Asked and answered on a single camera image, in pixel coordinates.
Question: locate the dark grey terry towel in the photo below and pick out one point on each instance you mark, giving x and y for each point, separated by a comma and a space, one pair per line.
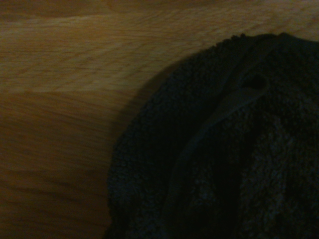
224, 154

